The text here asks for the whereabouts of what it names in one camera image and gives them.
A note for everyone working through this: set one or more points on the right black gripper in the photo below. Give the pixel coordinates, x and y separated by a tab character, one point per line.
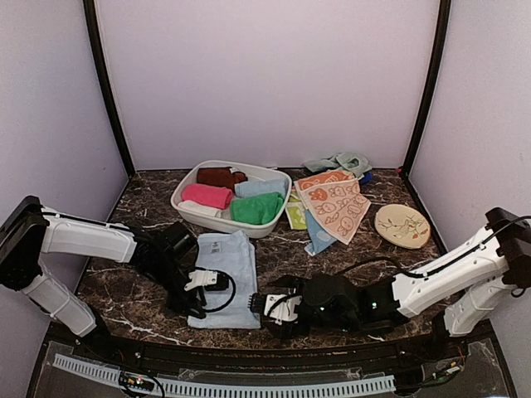
285	330

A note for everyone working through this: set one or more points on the white slotted cable duct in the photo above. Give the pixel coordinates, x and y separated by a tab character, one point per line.
108	375

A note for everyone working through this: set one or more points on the blue polka dot cloth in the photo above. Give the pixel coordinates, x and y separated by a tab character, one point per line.
320	239

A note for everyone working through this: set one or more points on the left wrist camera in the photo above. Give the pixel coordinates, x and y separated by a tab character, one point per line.
210	280

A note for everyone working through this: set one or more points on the light blue towel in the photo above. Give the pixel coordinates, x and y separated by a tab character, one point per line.
234	255
256	188

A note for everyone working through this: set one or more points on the black front rail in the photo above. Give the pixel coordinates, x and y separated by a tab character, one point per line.
390	355

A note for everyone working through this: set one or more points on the white plastic basin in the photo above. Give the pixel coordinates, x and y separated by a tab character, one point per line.
224	223

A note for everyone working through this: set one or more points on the light blue rolled towel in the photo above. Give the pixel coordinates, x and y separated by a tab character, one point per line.
256	188

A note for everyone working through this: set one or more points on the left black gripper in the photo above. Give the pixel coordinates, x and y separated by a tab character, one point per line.
182	302

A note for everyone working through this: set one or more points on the pink rolled towel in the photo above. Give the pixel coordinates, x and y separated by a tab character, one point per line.
205	195

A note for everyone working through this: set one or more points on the small circuit board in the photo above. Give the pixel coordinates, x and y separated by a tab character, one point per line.
135	382

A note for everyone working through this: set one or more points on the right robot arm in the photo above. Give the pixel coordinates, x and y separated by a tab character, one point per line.
492	265

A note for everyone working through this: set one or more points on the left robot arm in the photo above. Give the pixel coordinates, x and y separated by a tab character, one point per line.
33	230

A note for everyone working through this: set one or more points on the green microfiber towel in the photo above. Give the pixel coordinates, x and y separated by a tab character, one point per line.
257	210

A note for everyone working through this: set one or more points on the sage green crumpled towel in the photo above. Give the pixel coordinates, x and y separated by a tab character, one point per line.
356	163

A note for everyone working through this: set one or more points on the green patterned cloth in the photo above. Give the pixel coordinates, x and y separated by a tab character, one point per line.
295	211

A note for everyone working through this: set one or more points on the left black frame post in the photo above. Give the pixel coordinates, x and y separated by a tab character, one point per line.
106	90

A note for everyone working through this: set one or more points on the brown rolled towel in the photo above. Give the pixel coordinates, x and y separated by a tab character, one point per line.
220	176

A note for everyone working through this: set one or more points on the orange patterned cloth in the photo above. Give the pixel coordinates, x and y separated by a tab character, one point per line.
335	201

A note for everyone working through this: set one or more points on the black frame post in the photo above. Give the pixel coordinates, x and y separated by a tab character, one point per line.
439	41
106	90

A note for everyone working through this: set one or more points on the right black frame post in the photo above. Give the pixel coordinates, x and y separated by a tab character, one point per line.
439	41

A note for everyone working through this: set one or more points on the white rolled towel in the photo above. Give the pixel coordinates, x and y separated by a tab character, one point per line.
200	209

